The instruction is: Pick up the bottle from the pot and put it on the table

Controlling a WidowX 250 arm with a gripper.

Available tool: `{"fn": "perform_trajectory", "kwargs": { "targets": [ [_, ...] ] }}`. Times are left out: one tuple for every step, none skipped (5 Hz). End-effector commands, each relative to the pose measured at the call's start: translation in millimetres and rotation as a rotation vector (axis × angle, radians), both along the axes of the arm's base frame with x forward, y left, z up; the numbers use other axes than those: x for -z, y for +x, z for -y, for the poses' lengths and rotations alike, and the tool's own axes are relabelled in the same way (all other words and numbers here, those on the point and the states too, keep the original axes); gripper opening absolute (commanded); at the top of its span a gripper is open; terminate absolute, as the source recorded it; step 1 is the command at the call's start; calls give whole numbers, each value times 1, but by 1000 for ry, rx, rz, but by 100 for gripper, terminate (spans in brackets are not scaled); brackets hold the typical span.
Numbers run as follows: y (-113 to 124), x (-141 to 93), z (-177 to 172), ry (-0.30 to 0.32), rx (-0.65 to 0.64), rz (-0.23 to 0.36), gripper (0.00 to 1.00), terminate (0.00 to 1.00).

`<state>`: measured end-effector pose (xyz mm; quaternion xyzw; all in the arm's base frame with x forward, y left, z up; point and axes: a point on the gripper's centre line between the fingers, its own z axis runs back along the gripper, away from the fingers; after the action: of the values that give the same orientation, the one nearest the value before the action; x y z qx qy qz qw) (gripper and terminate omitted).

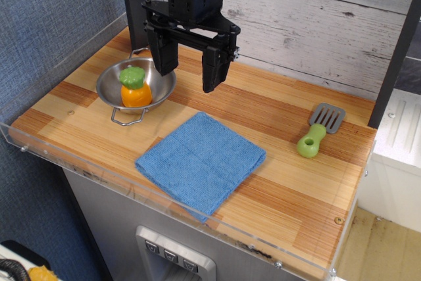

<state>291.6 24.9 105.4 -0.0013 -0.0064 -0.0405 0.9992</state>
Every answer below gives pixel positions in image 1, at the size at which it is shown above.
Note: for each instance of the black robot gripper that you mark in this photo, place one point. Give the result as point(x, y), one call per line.
point(195, 23)

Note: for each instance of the orange green carrot saltshaker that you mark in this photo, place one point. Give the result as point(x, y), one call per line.
point(135, 91)

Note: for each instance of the stainless steel bowl with handles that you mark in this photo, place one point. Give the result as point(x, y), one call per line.
point(108, 88)

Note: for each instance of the blue folded cloth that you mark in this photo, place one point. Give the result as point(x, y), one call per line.
point(200, 164)

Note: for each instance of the grey toy fridge cabinet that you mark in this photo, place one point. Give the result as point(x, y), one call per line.
point(113, 218)

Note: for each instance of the silver dispenser button panel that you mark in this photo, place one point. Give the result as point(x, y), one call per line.
point(166, 259)

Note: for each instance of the white toy sink counter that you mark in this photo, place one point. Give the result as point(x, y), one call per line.
point(390, 187)

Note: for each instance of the orange yellow object bottom left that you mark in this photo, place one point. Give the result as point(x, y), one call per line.
point(42, 274)

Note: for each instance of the dark vertical post left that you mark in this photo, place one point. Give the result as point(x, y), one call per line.
point(135, 4)

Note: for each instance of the dark vertical post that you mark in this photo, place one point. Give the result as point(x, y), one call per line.
point(135, 4)
point(396, 62)

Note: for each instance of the grey spatula with green handle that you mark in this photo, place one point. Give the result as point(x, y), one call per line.
point(326, 119)

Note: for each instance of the dark vertical post right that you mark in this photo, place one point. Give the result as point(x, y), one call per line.
point(396, 62)

